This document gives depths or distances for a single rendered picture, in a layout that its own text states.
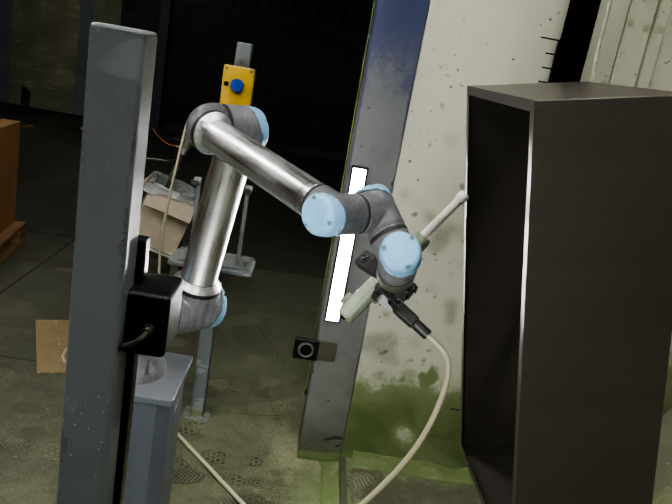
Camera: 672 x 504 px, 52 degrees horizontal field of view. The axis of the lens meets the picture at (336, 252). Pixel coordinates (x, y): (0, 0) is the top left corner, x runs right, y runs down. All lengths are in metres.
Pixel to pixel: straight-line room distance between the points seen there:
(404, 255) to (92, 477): 0.87
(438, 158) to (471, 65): 0.35
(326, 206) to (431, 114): 1.25
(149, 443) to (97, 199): 1.52
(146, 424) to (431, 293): 1.23
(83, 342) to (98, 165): 0.18
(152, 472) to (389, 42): 1.64
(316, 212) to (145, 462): 1.06
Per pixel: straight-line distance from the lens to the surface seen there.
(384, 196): 1.53
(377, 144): 2.59
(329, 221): 1.40
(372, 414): 2.94
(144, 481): 2.22
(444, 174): 2.63
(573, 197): 1.57
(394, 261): 1.46
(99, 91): 0.66
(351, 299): 1.78
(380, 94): 2.57
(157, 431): 2.13
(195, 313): 2.13
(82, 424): 0.77
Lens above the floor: 1.65
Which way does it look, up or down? 16 degrees down
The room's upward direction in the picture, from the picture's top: 10 degrees clockwise
